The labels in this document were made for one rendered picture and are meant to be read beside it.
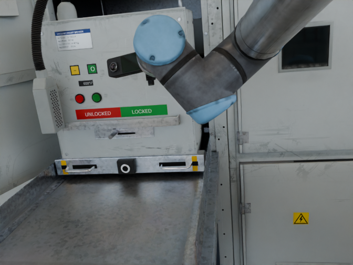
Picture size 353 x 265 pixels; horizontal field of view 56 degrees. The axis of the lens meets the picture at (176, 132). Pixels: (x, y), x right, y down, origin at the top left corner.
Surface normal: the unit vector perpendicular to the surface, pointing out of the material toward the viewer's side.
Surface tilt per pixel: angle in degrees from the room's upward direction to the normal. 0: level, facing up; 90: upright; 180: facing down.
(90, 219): 0
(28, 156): 90
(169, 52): 70
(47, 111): 90
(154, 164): 90
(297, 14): 151
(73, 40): 90
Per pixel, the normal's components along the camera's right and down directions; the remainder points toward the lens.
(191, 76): 0.08, 0.01
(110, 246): -0.09, -0.95
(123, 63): -0.39, 0.04
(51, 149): 0.89, 0.06
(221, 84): 0.32, 0.18
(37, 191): 0.99, -0.04
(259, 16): -0.88, 0.46
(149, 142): -0.14, 0.31
